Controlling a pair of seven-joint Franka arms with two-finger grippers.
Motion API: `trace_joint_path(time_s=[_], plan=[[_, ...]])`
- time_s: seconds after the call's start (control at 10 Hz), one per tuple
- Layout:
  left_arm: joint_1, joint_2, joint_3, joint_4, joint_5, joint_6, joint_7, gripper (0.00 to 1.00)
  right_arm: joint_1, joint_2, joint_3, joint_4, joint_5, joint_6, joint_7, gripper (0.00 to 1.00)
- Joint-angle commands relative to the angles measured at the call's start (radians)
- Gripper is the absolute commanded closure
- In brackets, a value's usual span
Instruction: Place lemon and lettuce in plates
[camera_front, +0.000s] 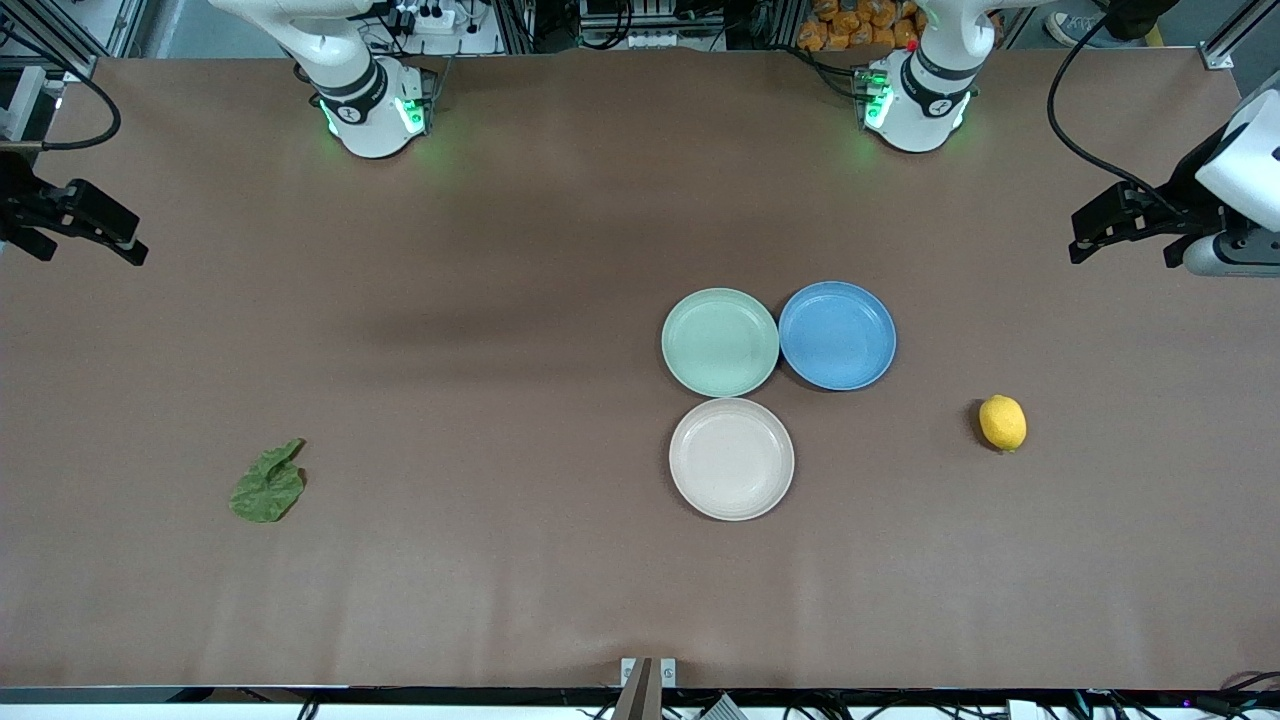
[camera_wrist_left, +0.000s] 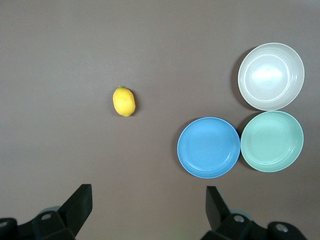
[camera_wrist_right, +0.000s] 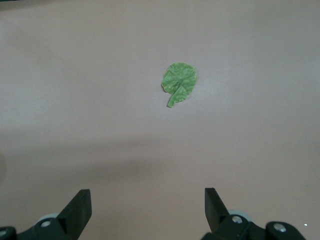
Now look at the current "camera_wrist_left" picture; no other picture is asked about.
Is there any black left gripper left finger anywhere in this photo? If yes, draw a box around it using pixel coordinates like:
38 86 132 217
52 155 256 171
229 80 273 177
31 184 94 240

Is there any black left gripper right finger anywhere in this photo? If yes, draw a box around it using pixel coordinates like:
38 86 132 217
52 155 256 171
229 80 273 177
199 185 252 240

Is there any yellow lemon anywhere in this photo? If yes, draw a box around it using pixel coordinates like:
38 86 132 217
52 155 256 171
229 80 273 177
112 85 137 118

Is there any blue round plate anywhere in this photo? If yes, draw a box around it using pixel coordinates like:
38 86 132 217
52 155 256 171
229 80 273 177
176 116 241 179

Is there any mint green round plate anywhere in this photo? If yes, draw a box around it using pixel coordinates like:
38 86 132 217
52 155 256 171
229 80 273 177
240 110 305 173

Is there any beige round plate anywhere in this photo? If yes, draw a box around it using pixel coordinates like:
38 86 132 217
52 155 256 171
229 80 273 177
237 42 306 112

